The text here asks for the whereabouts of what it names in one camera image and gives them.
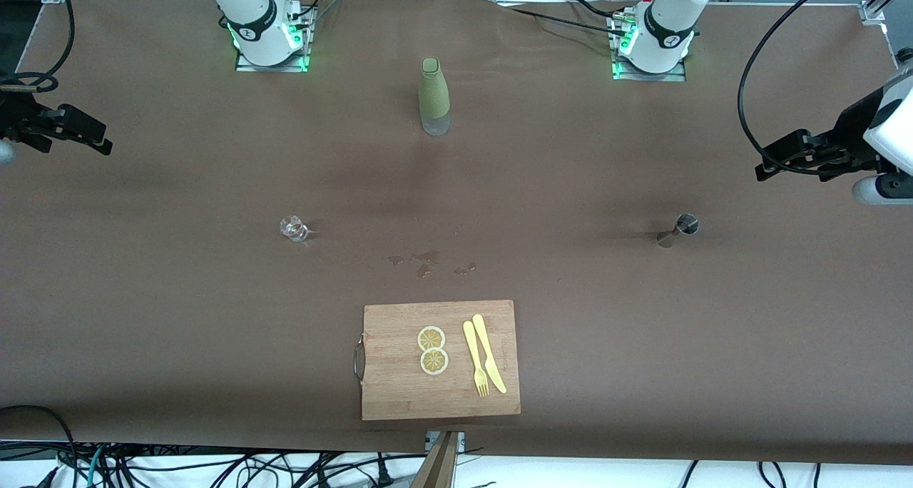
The yellow plastic fork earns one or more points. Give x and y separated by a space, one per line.
472 349

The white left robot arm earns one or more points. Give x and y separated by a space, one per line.
670 17

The green sleeved glass bottle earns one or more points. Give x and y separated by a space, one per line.
434 95

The brown table cloth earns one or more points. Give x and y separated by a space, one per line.
214 331

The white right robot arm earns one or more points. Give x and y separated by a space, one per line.
250 10

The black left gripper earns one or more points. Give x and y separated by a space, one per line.
858 125

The wooden cutting board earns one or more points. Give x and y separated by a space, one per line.
399 388

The steel jigger measuring cup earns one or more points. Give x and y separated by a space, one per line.
677 231

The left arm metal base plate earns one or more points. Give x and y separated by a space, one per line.
677 75

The wooden post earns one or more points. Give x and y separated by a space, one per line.
439 466

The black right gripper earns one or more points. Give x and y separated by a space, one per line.
16 114

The yellow lemon slice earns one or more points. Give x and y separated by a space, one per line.
434 362
431 338

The grey metal bracket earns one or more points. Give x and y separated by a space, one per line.
430 439

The yellow plastic knife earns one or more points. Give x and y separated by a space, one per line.
485 345

